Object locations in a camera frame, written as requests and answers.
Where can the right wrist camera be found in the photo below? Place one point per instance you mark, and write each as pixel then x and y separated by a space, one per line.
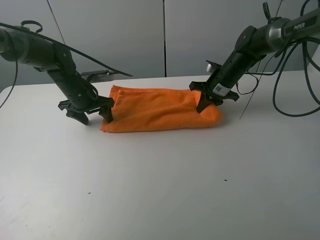
pixel 211 66

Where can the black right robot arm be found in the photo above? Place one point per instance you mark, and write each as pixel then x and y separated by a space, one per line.
pixel 253 45

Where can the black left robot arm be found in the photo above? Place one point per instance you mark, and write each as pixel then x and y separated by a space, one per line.
pixel 22 46

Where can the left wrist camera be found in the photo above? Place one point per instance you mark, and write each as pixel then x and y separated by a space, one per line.
pixel 98 76

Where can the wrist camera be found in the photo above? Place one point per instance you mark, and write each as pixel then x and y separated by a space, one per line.
pixel 98 76
pixel 211 66

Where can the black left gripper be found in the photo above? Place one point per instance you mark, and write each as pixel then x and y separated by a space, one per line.
pixel 76 109

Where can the orange microfiber towel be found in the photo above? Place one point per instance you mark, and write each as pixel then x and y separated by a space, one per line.
pixel 158 109

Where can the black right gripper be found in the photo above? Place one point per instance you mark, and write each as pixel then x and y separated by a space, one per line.
pixel 215 96

